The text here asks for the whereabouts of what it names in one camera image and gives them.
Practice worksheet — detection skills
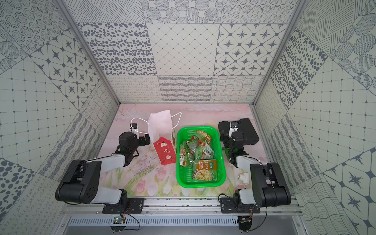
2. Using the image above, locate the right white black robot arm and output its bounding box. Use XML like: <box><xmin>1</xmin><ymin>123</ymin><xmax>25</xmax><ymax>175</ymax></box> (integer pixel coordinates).
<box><xmin>220</xmin><ymin>131</ymin><xmax>291</xmax><ymax>208</ymax></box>

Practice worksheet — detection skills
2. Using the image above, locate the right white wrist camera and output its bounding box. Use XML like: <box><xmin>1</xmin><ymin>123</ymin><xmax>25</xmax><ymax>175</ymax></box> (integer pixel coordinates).
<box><xmin>230</xmin><ymin>121</ymin><xmax>238</xmax><ymax>132</ymax></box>

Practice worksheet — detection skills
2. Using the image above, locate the red green condiment packet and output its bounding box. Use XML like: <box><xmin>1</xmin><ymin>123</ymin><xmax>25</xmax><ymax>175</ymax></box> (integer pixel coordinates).
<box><xmin>196</xmin><ymin>130</ymin><xmax>212</xmax><ymax>145</ymax></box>

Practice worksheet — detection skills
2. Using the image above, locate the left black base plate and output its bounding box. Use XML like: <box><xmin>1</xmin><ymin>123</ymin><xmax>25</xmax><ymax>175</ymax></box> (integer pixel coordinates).
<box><xmin>102</xmin><ymin>198</ymin><xmax>145</xmax><ymax>214</ymax></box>

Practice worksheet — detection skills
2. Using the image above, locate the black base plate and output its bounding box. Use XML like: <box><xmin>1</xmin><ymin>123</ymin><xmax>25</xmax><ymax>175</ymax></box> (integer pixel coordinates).
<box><xmin>102</xmin><ymin>198</ymin><xmax>145</xmax><ymax>214</ymax></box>
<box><xmin>218</xmin><ymin>197</ymin><xmax>260</xmax><ymax>214</ymax></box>

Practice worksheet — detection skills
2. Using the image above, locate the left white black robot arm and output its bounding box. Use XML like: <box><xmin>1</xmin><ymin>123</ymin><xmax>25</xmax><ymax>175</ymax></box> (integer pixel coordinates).
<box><xmin>55</xmin><ymin>132</ymin><xmax>150</xmax><ymax>208</ymax></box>

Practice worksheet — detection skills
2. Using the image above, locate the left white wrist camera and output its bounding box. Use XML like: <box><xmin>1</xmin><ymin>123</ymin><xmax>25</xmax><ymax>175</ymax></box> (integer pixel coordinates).
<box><xmin>130</xmin><ymin>123</ymin><xmax>139</xmax><ymax>136</ymax></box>

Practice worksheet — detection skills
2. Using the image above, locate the white crumpled tissue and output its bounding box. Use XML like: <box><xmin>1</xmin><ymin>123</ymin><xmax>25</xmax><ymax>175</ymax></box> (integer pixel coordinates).
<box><xmin>238</xmin><ymin>172</ymin><xmax>250</xmax><ymax>186</ymax></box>

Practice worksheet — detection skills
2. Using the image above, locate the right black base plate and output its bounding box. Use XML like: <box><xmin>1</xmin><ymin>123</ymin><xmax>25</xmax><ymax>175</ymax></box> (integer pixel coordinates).
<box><xmin>218</xmin><ymin>197</ymin><xmax>260</xmax><ymax>214</ymax></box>

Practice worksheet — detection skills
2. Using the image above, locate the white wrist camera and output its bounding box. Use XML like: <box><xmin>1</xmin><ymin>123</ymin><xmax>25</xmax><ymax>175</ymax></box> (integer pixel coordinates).
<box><xmin>130</xmin><ymin>123</ymin><xmax>139</xmax><ymax>136</ymax></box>
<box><xmin>230</xmin><ymin>121</ymin><xmax>238</xmax><ymax>132</ymax></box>

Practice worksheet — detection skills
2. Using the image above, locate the black plastic tool case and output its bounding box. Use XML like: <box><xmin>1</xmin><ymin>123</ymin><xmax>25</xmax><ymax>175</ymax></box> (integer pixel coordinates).
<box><xmin>218</xmin><ymin>118</ymin><xmax>259</xmax><ymax>148</ymax></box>

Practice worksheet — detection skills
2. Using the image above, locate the green red sauce packet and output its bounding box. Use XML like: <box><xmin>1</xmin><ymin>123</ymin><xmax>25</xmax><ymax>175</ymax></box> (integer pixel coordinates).
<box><xmin>179</xmin><ymin>142</ymin><xmax>190</xmax><ymax>167</ymax></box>

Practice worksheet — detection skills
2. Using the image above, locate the aluminium mounting rail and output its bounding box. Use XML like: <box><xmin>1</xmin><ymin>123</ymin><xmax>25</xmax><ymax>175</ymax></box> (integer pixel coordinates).
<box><xmin>60</xmin><ymin>196</ymin><xmax>303</xmax><ymax>216</ymax></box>

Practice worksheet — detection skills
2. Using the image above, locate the white red paper gift bag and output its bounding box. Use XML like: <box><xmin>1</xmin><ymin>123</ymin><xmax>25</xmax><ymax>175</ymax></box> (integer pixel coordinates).
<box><xmin>138</xmin><ymin>110</ymin><xmax>182</xmax><ymax>165</ymax></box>

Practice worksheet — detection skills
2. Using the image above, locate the large green soup packet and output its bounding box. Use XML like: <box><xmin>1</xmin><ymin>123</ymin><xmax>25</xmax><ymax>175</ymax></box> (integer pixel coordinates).
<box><xmin>193</xmin><ymin>159</ymin><xmax>218</xmax><ymax>182</ymax></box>

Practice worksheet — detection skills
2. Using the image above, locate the green plastic basket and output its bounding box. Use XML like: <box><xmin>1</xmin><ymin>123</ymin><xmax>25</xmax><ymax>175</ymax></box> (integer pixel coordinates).
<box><xmin>176</xmin><ymin>126</ymin><xmax>226</xmax><ymax>189</ymax></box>

